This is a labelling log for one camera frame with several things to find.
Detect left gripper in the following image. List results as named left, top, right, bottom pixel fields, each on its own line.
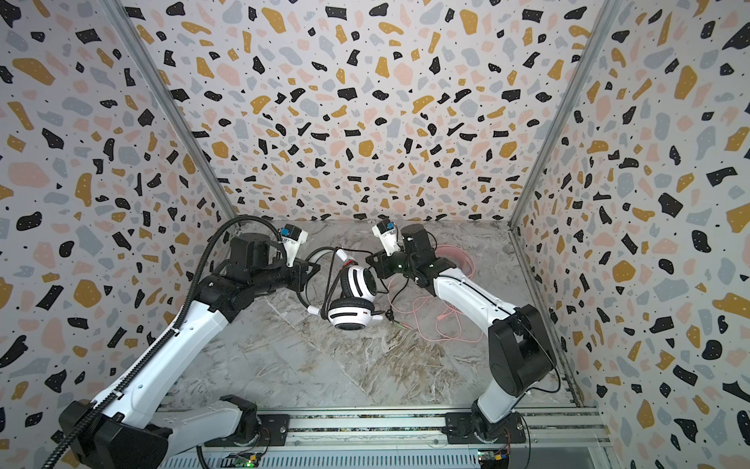
left=253, top=255, right=320, bottom=295

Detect white black headphones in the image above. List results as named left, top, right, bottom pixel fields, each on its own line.
left=298, top=247, right=384, bottom=330

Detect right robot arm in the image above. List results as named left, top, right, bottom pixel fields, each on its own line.
left=367, top=218, right=557, bottom=443

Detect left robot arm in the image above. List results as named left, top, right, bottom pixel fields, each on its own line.
left=60, top=225, right=316, bottom=468

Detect pink headphones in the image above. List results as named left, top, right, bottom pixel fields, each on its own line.
left=436, top=243, right=476, bottom=279

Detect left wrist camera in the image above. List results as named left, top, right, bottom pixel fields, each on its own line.
left=280, top=224, right=309, bottom=268

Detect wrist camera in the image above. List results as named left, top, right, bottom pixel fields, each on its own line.
left=280, top=224, right=309, bottom=268
left=372, top=218, right=400, bottom=256

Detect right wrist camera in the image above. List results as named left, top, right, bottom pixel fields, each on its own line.
left=372, top=218, right=400, bottom=256

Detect pink headphone cable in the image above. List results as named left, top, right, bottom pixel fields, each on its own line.
left=386, top=274, right=488, bottom=344

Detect right corner aluminium post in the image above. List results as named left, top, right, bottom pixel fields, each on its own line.
left=509, top=0, right=621, bottom=233

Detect corner aluminium post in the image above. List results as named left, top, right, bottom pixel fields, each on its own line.
left=103, top=1, right=236, bottom=219
left=509, top=0, right=621, bottom=233

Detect black corrugated cable conduit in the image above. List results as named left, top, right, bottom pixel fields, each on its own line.
left=40, top=214, right=282, bottom=469

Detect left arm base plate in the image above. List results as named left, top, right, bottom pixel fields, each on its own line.
left=205, top=414, right=291, bottom=449

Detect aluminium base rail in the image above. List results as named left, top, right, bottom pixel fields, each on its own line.
left=162, top=406, right=619, bottom=468

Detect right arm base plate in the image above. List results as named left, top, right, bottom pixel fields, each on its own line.
left=441, top=412, right=527, bottom=445

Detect left corner aluminium post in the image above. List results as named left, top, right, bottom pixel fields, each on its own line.
left=103, top=1, right=236, bottom=219

